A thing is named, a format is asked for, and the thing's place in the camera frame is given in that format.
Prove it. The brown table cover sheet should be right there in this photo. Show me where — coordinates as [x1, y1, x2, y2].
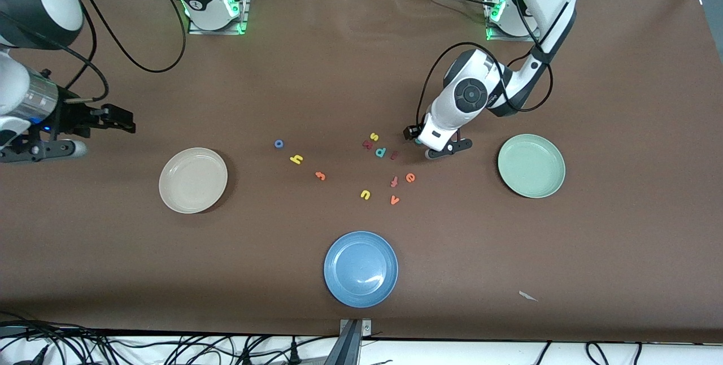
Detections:
[0, 0, 723, 343]

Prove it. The beige plate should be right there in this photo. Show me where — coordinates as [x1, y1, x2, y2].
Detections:
[159, 147, 228, 214]

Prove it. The green plate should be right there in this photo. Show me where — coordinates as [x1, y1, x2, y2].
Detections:
[498, 134, 566, 199]

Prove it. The blue plate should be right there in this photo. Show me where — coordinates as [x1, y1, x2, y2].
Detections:
[324, 231, 399, 308]

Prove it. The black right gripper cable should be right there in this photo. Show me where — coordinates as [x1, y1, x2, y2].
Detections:
[51, 43, 110, 103]

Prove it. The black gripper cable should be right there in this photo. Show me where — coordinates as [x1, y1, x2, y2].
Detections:
[51, 43, 110, 103]
[417, 42, 512, 128]

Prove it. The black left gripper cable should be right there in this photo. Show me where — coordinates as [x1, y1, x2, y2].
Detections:
[417, 42, 512, 128]

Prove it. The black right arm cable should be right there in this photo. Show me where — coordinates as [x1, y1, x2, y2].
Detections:
[72, 0, 187, 73]

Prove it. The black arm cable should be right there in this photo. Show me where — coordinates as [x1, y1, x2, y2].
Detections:
[72, 0, 187, 73]
[506, 0, 555, 112]

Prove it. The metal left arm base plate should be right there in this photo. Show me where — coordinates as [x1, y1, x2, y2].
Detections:
[486, 23, 537, 42]

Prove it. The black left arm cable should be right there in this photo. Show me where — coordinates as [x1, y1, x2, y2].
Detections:
[506, 0, 555, 112]

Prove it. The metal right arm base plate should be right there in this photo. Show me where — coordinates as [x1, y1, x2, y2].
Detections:
[188, 0, 250, 35]

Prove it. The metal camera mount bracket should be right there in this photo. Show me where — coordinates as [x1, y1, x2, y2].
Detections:
[325, 319, 373, 365]

